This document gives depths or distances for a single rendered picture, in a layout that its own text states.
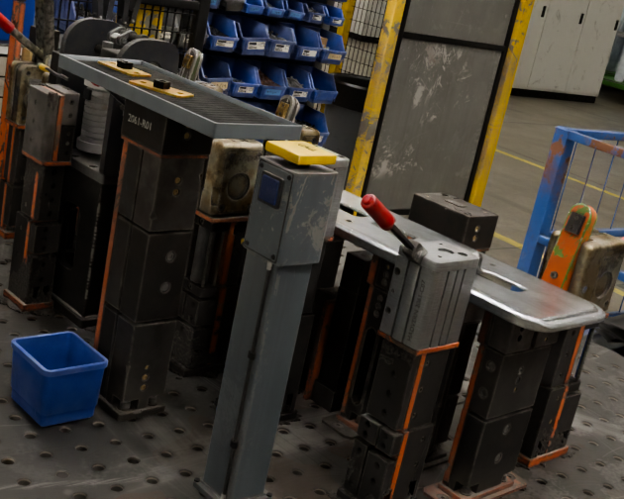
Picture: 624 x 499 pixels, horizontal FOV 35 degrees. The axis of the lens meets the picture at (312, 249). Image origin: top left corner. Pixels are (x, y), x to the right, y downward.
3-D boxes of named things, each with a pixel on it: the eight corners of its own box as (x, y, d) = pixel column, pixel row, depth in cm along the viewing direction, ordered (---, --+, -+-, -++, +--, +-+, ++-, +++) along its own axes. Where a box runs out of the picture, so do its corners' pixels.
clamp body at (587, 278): (578, 455, 158) (646, 244, 147) (525, 476, 148) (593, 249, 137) (525, 425, 165) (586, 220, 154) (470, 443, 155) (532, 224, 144)
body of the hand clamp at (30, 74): (35, 238, 202) (56, 68, 192) (4, 240, 198) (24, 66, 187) (22, 228, 206) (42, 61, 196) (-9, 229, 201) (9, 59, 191)
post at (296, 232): (272, 501, 127) (344, 173, 114) (226, 516, 122) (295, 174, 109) (237, 471, 132) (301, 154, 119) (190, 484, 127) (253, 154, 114)
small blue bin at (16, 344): (102, 419, 138) (111, 361, 135) (38, 433, 131) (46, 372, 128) (64, 384, 145) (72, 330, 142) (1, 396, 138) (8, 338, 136)
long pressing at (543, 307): (625, 317, 135) (629, 306, 134) (531, 337, 119) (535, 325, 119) (101, 79, 226) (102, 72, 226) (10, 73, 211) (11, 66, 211)
